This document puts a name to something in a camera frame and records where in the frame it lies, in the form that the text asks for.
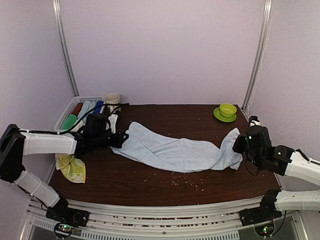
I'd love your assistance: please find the green saucer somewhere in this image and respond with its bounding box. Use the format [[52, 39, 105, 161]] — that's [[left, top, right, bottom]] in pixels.
[[212, 106, 237, 123]]

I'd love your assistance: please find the rolled brown towel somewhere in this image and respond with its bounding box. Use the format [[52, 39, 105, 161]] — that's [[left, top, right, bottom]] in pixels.
[[71, 102, 83, 117]]

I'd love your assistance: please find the aluminium frame post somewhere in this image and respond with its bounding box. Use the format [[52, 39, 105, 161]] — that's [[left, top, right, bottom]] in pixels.
[[52, 0, 80, 97], [242, 0, 273, 114]]

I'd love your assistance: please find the green cup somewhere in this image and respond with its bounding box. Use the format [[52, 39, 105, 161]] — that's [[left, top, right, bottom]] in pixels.
[[219, 103, 237, 118]]

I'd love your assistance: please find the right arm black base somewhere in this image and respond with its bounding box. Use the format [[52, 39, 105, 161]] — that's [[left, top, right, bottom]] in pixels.
[[239, 207, 282, 227]]

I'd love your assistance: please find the rolled light blue towel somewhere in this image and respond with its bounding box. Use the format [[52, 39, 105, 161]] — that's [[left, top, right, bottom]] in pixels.
[[77, 100, 91, 119]]

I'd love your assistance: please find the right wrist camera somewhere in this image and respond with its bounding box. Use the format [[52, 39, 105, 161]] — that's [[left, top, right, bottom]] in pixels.
[[248, 115, 261, 127]]

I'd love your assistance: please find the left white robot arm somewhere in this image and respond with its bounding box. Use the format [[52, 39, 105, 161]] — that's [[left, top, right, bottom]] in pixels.
[[0, 124, 129, 222]]

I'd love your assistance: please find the yellow green patterned towel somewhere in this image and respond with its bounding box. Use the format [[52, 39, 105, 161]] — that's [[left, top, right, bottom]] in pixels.
[[55, 154, 86, 184]]

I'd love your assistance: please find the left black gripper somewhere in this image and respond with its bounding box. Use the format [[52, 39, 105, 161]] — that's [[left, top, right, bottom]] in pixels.
[[92, 129, 129, 149]]

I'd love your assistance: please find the rolled green towel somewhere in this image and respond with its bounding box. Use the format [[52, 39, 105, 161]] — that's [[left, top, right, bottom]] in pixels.
[[61, 114, 78, 131]]

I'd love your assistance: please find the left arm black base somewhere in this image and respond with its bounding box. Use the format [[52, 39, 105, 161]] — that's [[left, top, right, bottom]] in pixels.
[[45, 207, 90, 228]]

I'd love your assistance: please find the aluminium front rail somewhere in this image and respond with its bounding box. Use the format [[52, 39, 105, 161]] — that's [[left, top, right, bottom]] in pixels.
[[18, 197, 311, 240]]

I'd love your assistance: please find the left aluminium frame post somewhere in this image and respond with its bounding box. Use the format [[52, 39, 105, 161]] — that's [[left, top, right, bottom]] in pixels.
[[52, 0, 80, 97]]

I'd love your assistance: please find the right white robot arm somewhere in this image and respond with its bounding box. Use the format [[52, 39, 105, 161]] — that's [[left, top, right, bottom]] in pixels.
[[232, 125, 320, 221]]

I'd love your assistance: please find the right aluminium frame post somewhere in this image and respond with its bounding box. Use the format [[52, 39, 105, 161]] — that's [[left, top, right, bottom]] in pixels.
[[242, 0, 273, 114]]

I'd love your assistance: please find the rolled dark blue towel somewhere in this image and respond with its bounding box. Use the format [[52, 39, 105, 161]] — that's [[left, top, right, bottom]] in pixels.
[[92, 101, 104, 114]]

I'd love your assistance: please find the white plastic basket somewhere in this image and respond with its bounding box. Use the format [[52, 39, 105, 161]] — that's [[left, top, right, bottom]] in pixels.
[[52, 95, 106, 133]]

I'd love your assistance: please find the beige ceramic mug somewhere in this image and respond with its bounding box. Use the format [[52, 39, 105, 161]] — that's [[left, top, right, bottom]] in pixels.
[[104, 93, 121, 113]]

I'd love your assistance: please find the light blue towel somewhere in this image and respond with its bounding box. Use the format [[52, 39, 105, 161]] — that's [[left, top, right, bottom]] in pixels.
[[77, 100, 91, 119], [111, 122, 243, 173]]

